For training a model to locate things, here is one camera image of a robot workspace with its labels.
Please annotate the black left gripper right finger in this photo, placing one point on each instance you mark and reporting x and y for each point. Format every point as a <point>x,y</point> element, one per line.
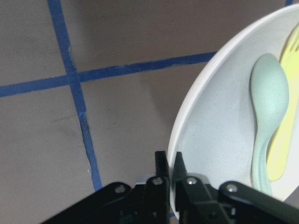
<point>179,171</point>

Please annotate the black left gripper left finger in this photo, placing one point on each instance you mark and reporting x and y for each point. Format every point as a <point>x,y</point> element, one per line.
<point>162,167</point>

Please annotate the white round plate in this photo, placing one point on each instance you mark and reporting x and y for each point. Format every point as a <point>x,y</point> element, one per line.
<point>215,127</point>

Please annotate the yellow plastic fork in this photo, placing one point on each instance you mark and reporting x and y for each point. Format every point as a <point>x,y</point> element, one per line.
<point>280,143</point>

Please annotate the pale green plastic spoon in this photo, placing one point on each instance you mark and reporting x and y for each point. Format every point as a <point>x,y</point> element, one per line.
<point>270,97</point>

